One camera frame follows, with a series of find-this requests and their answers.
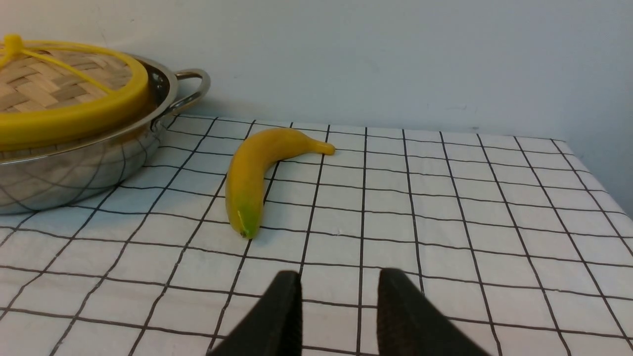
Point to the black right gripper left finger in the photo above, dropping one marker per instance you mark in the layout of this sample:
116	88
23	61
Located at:
273	327

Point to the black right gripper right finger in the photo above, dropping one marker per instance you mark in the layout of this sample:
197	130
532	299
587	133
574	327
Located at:
409	325

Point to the woven bamboo steamer lid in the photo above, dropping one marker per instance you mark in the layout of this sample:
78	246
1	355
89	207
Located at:
53	92

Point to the white checkered tablecloth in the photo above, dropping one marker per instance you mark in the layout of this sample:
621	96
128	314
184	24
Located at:
512	238

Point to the yellow banana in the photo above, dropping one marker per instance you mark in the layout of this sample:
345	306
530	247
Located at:
245	180

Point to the stainless steel two-handled pot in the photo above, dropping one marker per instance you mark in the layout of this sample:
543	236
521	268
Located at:
44	178

